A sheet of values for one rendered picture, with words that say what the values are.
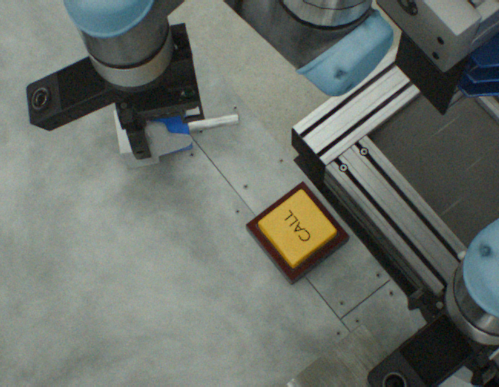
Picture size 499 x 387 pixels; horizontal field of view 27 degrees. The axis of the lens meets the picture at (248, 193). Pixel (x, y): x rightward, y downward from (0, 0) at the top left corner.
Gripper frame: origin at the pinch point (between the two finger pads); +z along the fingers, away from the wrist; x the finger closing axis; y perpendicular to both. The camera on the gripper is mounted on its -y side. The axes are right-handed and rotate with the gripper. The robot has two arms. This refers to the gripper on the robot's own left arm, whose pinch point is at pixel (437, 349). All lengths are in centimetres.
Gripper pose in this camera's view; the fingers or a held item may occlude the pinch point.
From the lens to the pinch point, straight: 107.1
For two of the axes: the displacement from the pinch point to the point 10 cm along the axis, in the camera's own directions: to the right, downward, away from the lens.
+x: -6.2, -7.5, 2.4
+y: 7.9, -6.0, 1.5
